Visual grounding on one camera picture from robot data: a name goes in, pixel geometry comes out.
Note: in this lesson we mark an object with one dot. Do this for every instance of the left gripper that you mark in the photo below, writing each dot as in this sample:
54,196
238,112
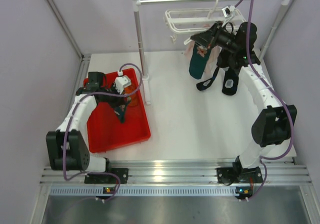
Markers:
118,100

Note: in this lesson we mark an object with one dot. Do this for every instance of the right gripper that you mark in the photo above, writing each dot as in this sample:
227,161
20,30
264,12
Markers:
206,39

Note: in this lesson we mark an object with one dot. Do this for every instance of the pink sock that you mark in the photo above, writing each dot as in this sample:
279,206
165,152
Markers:
211,61

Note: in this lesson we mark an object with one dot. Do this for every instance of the green christmas sock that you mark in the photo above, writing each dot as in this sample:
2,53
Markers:
198,61

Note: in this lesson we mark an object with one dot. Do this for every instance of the orange sock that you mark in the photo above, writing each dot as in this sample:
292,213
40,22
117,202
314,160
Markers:
132,100

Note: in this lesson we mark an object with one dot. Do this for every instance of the white clip sock hanger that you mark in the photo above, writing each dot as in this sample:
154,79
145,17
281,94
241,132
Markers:
196,20

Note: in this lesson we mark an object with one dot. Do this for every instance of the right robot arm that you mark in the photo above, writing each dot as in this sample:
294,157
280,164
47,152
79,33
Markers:
275,122

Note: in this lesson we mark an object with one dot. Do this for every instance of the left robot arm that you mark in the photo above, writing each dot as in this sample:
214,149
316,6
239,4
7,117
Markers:
68,145

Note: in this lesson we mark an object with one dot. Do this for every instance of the red plastic tray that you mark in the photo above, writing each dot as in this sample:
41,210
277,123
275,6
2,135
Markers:
106,132

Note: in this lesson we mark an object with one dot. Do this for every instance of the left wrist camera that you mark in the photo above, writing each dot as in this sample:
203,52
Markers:
121,82

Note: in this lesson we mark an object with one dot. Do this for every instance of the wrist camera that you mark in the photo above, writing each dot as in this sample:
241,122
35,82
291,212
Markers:
121,82
228,11

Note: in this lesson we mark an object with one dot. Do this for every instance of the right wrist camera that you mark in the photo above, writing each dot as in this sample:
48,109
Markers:
228,11

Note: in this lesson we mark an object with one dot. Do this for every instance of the perforated cable duct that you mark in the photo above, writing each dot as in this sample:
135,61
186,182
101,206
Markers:
150,191

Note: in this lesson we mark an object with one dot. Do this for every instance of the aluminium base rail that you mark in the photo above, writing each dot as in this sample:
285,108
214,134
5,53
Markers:
203,172

